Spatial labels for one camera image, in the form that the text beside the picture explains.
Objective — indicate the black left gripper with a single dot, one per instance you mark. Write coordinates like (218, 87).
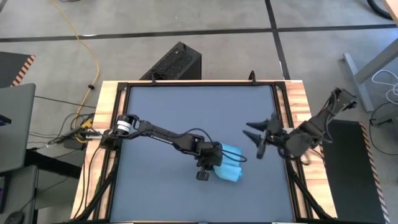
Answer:
(210, 155)

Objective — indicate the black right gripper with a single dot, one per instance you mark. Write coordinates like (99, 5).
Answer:
(276, 135)

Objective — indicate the light blue microfiber towel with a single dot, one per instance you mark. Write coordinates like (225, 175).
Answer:
(231, 172)

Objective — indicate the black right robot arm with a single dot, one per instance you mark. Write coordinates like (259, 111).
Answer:
(314, 127)

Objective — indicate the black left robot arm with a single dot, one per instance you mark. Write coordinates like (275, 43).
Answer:
(155, 133)

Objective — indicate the black computer tower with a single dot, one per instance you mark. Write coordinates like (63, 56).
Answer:
(177, 62)

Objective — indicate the large black striped-edge mat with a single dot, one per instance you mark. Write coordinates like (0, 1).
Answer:
(348, 174)

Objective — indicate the grey metal desk leg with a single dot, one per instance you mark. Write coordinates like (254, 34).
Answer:
(357, 81)

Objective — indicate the black power strip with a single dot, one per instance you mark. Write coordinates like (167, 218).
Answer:
(73, 133)

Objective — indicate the wooden desk top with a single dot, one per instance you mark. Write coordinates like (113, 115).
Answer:
(392, 7)

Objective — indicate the grey laptop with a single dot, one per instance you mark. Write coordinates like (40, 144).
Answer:
(15, 124)

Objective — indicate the black computer mouse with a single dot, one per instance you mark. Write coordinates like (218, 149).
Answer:
(15, 218)

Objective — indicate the small black striped-edge mat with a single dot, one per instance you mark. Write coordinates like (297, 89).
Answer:
(12, 67)

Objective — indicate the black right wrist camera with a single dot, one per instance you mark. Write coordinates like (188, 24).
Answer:
(260, 151)

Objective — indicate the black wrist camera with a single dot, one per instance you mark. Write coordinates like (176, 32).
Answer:
(260, 151)
(202, 176)

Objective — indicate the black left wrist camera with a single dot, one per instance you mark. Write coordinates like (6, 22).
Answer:
(202, 176)

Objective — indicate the black aluminium table frame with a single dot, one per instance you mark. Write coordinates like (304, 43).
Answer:
(202, 83)

